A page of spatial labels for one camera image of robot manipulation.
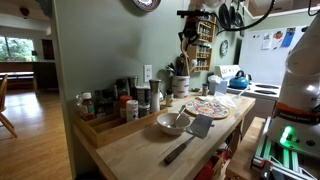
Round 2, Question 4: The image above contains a white spice shaker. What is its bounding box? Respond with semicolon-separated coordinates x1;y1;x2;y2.
125;99;140;123

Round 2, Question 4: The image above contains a pale wooden utensil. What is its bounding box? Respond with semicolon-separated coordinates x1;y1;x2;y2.
188;58;198;76

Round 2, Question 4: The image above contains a decorative wall plate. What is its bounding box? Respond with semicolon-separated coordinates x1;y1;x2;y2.
131;0;162;13

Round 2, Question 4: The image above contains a blue kettle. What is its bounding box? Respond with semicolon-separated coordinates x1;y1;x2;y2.
228;69;253;90

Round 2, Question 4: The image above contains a metal spoon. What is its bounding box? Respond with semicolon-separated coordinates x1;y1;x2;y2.
168;104;188;129

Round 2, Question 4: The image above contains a white wall outlet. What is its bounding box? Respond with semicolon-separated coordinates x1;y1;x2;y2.
143;64;153;83

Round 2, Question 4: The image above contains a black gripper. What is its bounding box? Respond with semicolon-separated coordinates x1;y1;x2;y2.
177;16;203;44

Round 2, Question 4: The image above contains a paper sheet red picture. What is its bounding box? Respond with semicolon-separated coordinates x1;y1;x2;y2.
271;30;284;51

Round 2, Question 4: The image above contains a narrow black hanging pan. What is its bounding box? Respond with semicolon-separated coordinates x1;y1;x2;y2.
229;1;237;24

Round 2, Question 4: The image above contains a spice jar black lid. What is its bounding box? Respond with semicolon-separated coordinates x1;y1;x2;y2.
165;89;175;108

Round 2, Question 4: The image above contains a wooden spice tray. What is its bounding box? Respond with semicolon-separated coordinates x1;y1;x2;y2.
73;107;169;150

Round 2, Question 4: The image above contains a wooden spoon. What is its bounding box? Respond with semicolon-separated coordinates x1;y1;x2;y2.
180;37;191;77

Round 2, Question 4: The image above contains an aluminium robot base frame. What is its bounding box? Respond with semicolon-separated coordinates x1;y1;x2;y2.
250;116;320;180

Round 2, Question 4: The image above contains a small wooden spice rack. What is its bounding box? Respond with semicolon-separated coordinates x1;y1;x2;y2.
196;14;218;44

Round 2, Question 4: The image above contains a white fridge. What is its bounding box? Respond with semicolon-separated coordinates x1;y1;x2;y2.
238;24;309;86

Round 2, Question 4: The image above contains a colourful floral ceramic plate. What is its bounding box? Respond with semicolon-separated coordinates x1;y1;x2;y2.
185;100;231;120

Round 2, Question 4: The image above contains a white bowl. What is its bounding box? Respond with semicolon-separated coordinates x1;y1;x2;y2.
156;112;193;136

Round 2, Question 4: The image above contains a metal kitchen utensil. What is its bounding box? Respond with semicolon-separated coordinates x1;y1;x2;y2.
164;63;176;77

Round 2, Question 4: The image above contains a metal spatula wooden handle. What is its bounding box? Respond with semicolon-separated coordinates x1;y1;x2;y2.
163;114;214;166

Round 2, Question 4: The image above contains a tall white pepper mill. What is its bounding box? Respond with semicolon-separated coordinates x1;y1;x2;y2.
148;79;163;114

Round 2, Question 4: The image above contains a small black hanging pan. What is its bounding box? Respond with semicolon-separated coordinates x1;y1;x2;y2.
234;3;245;28

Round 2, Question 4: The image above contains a large wooden spice rack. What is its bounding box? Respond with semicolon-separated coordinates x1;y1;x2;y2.
187;43;213;74

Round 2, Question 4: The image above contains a dark glass bottle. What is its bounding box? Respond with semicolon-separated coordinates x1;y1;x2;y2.
94;89;114;118

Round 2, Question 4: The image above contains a white paper sheet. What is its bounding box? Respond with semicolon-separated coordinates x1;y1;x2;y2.
260;32;274;51

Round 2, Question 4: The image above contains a dark mill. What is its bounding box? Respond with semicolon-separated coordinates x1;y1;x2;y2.
115;78;129;98

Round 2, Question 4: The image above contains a steel mill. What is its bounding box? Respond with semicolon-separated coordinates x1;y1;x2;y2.
127;76;139;101

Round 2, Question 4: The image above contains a grey tissue box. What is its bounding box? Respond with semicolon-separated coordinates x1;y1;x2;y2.
208;74;229;97

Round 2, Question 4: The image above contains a black kitchen utensil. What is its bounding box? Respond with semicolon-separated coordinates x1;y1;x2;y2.
174;56;184;77

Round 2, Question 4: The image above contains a white ceramic utensil holder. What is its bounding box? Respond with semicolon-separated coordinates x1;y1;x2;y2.
171;75;191;100

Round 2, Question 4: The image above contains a bottle white cap red label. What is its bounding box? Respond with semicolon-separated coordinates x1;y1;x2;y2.
80;92;96;122

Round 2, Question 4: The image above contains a large black hanging pan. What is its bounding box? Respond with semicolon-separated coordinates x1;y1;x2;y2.
218;2;232;30

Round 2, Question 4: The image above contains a window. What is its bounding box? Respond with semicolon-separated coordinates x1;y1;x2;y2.
0;35;37;63

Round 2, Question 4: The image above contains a white stove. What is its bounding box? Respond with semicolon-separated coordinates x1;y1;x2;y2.
213;64;283;134

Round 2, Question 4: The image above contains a blue paper sheet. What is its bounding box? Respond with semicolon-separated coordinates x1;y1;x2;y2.
280;27;297;48

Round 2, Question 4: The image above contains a round wall clock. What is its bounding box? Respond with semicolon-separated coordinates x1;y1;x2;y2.
219;39;230;58

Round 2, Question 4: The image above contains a red cap spice jar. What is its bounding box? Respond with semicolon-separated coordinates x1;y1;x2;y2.
118;95;133;119

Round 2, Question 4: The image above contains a small glass spice jar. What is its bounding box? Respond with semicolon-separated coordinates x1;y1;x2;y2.
138;102;152;119

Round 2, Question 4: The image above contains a wooden chair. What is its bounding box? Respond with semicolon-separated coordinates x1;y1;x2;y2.
0;73;18;138

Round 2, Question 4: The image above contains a red box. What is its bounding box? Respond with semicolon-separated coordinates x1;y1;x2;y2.
194;159;221;180

